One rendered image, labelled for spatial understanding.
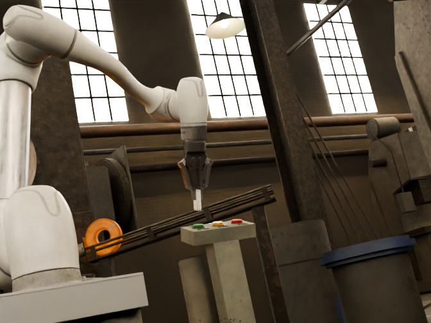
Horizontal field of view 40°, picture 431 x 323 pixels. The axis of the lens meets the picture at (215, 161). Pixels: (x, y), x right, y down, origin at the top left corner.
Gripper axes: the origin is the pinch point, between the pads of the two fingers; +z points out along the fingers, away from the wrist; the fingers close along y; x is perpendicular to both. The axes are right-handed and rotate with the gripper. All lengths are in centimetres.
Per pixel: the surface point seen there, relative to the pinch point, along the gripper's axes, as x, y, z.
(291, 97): -368, -294, -49
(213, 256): 6.2, -2.3, 18.6
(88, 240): -58, 23, 20
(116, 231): -52, 13, 17
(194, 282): -4.5, 0.6, 29.4
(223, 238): 5.9, -6.4, 13.1
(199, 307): -1.3, 0.6, 37.8
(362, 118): -659, -649, -19
